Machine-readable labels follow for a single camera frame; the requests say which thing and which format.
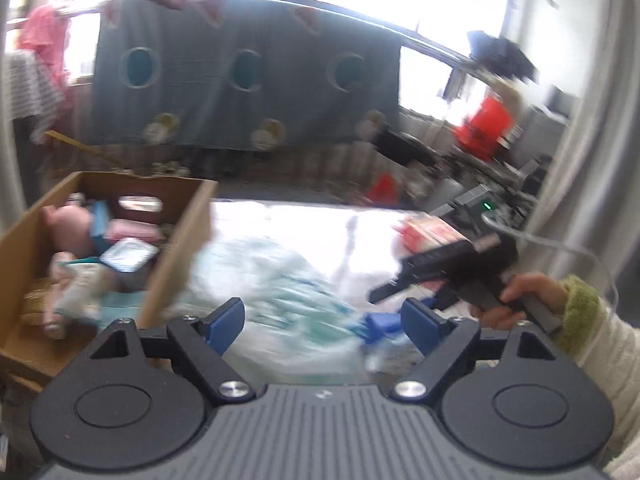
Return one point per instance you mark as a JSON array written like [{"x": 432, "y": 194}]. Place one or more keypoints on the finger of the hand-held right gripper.
[
  {"x": 387, "y": 291},
  {"x": 382, "y": 322}
]

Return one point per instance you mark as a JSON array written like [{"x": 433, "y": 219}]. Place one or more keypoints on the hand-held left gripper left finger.
[{"x": 227, "y": 322}]

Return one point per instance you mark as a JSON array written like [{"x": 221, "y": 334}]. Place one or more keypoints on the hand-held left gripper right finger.
[{"x": 420, "y": 325}]

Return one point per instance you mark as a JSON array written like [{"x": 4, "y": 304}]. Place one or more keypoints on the white plastic bag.
[{"x": 280, "y": 300}]

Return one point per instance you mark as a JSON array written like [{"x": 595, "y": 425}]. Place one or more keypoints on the brown cardboard box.
[{"x": 175, "y": 270}]

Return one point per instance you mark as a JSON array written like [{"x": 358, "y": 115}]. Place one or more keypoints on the teal towel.
[{"x": 122, "y": 305}]

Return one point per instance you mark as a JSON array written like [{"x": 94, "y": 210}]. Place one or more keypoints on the pink cloth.
[{"x": 132, "y": 230}]

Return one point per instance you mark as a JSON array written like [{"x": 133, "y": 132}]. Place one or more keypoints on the blue paper box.
[{"x": 100, "y": 230}]

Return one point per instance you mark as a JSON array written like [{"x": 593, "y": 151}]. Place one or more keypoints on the pink plush toy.
[{"x": 70, "y": 230}]

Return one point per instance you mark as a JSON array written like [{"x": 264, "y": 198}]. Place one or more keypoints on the blue white soft packet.
[{"x": 127, "y": 255}]

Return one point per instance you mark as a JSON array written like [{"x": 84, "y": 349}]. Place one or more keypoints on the person's right hand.
[{"x": 542, "y": 285}]

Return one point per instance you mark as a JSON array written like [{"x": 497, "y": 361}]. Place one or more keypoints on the orange white tissue packet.
[{"x": 430, "y": 232}]

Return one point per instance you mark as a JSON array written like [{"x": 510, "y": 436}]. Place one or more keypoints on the small red bag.
[{"x": 382, "y": 189}]

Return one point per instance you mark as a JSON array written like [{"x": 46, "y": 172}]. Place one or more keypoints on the checked printed bed sheet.
[{"x": 300, "y": 225}]

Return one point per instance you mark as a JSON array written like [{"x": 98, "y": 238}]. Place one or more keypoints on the black padded seat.
[{"x": 400, "y": 146}]

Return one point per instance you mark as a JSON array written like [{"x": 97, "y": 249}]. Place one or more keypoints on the orange plastic bag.
[{"x": 485, "y": 127}]

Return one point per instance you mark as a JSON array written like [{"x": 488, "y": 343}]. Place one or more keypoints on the metal railing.
[{"x": 300, "y": 165}]

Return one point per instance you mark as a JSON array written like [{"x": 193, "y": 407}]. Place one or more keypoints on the white curtain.
[{"x": 600, "y": 135}]

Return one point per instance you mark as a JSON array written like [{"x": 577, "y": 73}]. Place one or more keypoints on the black hanging bag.
[{"x": 500, "y": 52}]

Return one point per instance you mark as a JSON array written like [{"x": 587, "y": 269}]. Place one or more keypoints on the grey quilt with blue circles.
[{"x": 200, "y": 100}]

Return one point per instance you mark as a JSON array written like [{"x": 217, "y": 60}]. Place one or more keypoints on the yellow stick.
[{"x": 80, "y": 147}]

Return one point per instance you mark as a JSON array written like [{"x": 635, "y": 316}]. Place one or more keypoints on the white dotted cloth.
[{"x": 25, "y": 85}]

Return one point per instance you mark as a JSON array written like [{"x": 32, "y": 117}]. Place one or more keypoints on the pink garment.
[{"x": 42, "y": 35}]

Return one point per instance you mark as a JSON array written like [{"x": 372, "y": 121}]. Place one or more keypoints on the metal frame equipment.
[{"x": 470, "y": 200}]

